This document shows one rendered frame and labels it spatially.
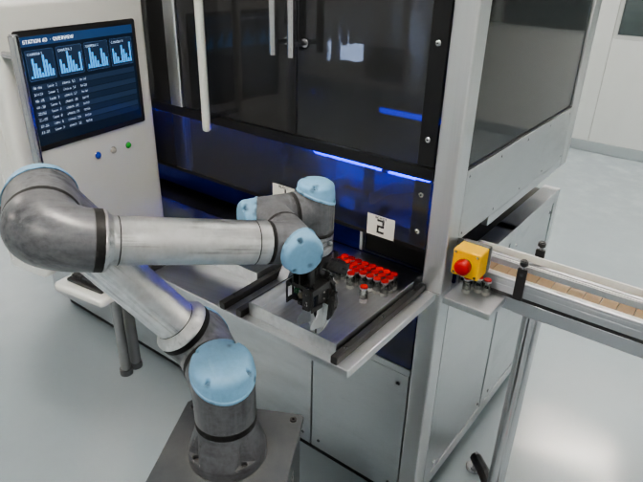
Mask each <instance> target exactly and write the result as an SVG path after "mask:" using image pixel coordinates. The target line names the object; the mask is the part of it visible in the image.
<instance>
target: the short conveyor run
mask: <svg viewBox="0 0 643 482"><path fill-rule="evenodd" d="M480 243H483V244H486V245H490V246H492V247H493V252H492V258H491V263H490V269H489V271H488V272H487V273H486V274H484V275H483V276H484V278H485V277H489V278H491V279H492V283H491V284H492V286H491V291H492V292H494V293H497V294H500V295H503V296H506V300H505V303H504V304H503V305H502V306H501V307H502V308H505V309H507V310H510V311H513V312H516V313H518V314H521V315H524V316H527V317H529V318H533V319H536V320H538V321H541V322H544V323H546V324H549V325H552V326H555V327H557V328H560V329H563V330H566V331H567V332H570V333H573V334H576V335H578V336H581V337H584V338H587V339H589V340H594V341H597V342H599V343H602V344H605V345H607V346H609V347H612V348H615V349H618V350H620V351H623V352H626V353H629V354H631V355H634V356H636V357H639V358H641V359H643V289H641V288H637V287H634V286H632V285H629V284H625V283H622V282H619V281H615V280H612V279H609V278H606V277H602V276H600V275H597V274H591V273H588V272H585V271H582V270H578V269H575V268H572V267H569V266H566V265H563V264H560V263H556V262H553V261H550V260H547V259H544V256H545V250H543V248H545V247H546V242H545V241H539V243H538V246H539V247H540V248H539V249H538V248H537V249H536V252H535V255H531V254H528V253H525V252H519V251H516V250H513V249H510V248H506V247H503V246H501V245H497V244H494V243H491V242H488V241H484V240H480ZM515 257H516V258H515ZM530 262H531V263H530ZM548 268H549V269H548ZM579 277H580V278H579ZM484 278H483V281H484ZM582 278H583V279H582ZM594 282H595V283H594ZM597 283H598V284H597ZM612 288H613V289H612ZM615 289H616V290H615Z"/></svg>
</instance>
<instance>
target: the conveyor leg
mask: <svg viewBox="0 0 643 482"><path fill-rule="evenodd" d="M519 315H521V314H519ZM521 316H522V319H521V327H520V331H519V336H518V340H517V345H516V350H515V354H514V359H513V363H512V367H511V372H510V377H509V381H508V385H507V390H506V394H505V399H504V404H503V408H502V413H501V417H500V421H499V430H498V435H497V439H496V443H495V448H494V452H493V457H492V462H491V466H490V470H489V475H488V479H487V482H504V480H505V476H506V472H507V468H508V464H509V459H510V455H511V451H512V447H513V443H514V439H515V435H516V430H517V426H518V422H519V418H520V414H521V407H522V402H523V398H524V394H525V389H526V386H527V382H528V377H529V373H530V369H531V365H532V361H533V357H534V353H535V348H536V344H537V340H538V336H539V332H540V328H541V324H542V323H544V322H541V321H538V320H536V319H533V318H529V317H527V316H524V315H521ZM544 324H545V323H544Z"/></svg>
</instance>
